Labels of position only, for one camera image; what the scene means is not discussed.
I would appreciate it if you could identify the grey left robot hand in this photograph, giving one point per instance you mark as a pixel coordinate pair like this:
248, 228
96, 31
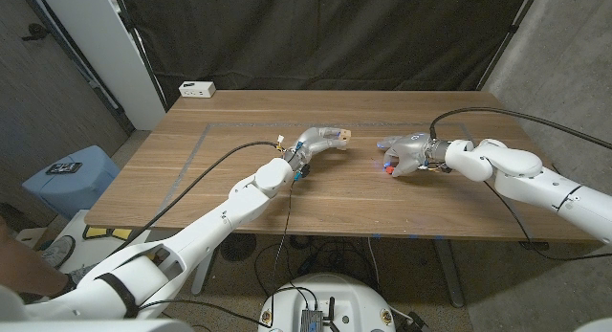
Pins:
311, 140

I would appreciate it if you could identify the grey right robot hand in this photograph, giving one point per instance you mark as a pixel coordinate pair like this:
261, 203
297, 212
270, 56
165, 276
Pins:
413, 150

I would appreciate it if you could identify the red-headed wooden screw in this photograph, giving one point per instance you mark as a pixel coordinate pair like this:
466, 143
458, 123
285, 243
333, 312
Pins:
389, 170

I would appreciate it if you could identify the wooden block with holes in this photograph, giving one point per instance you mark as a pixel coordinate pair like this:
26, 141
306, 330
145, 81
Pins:
345, 136

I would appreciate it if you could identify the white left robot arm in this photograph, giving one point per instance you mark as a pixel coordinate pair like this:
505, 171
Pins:
205, 231

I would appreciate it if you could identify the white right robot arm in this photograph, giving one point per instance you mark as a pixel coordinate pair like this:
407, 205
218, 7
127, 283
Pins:
526, 174

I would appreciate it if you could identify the wooden table panel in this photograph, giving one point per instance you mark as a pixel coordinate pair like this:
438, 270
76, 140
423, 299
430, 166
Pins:
239, 125

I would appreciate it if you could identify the black curtain backdrop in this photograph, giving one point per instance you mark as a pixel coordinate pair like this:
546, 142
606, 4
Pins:
311, 35

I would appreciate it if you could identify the white power strip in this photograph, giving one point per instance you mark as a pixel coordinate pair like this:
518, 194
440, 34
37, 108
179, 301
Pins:
197, 89

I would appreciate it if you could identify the black round floor fan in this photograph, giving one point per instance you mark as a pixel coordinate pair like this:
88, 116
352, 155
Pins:
237, 247

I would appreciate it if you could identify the grey table leg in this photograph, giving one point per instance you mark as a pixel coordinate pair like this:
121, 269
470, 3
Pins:
449, 274

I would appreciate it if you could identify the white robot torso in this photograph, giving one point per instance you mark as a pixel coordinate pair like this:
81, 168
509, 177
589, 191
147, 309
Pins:
330, 294

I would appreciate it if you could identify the white table leg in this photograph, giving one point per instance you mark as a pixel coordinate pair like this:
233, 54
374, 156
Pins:
201, 279

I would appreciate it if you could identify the yellow and black floor pad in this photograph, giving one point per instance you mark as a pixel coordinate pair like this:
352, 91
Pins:
95, 232

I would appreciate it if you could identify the white pillar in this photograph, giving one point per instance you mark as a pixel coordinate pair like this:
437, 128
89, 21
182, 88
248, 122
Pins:
95, 45

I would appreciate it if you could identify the blue stool with phone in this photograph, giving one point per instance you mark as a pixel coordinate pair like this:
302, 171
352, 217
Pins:
72, 188

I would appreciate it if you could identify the white floor platform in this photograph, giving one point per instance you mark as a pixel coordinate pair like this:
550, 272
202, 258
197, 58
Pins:
91, 248

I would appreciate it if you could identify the black phone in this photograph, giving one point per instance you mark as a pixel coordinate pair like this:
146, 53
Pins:
63, 168

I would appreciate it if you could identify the grey sneaker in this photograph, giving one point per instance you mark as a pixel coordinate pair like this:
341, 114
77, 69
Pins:
58, 251
79, 274

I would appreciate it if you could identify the person's bare leg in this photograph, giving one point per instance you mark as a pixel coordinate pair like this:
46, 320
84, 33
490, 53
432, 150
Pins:
24, 265

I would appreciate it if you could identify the black backdrop frame pole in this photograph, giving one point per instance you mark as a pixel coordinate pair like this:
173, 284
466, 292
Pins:
144, 59
509, 35

